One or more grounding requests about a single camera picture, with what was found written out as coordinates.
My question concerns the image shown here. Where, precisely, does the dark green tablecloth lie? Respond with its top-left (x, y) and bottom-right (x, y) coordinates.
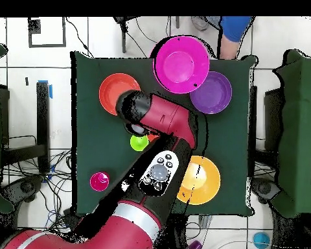
top-left (70, 51), bottom-right (257, 218)

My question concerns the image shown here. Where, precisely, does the purple small object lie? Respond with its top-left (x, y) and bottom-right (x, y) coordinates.
top-left (187, 239), bottom-right (203, 249)

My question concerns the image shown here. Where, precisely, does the black metal stand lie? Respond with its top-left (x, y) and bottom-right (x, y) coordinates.
top-left (1, 81), bottom-right (51, 174)
top-left (248, 85), bottom-right (283, 180)

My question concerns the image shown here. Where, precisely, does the black square floor frame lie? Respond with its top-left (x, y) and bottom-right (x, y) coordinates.
top-left (27, 17), bottom-right (67, 49)

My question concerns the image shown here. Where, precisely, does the person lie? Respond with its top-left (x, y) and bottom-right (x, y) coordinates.
top-left (190, 16), bottom-right (253, 44)

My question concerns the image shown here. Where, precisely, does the blue tape strip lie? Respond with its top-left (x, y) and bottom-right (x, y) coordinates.
top-left (38, 80), bottom-right (53, 99)

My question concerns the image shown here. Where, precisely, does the orange plastic bowl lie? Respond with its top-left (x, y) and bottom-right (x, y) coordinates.
top-left (176, 155), bottom-right (222, 206)

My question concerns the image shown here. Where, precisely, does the purple plastic bowl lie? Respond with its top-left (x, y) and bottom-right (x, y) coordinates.
top-left (189, 71), bottom-right (233, 115)

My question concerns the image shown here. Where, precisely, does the black cable tangle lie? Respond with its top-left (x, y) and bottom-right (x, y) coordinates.
top-left (1, 148), bottom-right (78, 231)

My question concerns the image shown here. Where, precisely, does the green plastic cup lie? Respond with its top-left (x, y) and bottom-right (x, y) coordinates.
top-left (130, 134), bottom-right (150, 152)

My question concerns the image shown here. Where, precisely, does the blue round object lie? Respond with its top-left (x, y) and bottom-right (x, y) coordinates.
top-left (253, 231), bottom-right (271, 249)

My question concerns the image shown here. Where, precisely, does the pink plastic bowl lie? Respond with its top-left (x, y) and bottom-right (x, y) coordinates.
top-left (152, 35), bottom-right (211, 95)

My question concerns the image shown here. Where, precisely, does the red plastic cup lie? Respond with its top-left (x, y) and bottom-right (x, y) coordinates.
top-left (89, 171), bottom-right (110, 192)

